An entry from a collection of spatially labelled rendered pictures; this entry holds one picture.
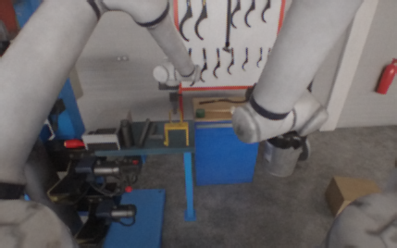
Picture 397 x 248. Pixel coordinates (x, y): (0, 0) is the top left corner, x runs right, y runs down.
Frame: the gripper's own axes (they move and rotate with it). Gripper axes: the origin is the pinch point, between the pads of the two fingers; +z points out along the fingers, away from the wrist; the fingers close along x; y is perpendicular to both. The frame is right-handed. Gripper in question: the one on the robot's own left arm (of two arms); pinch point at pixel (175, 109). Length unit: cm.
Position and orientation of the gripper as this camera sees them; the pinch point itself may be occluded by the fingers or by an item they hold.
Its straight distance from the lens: 130.4
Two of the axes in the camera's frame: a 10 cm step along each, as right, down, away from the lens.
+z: 0.1, 8.7, 5.0
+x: -0.6, -4.9, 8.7
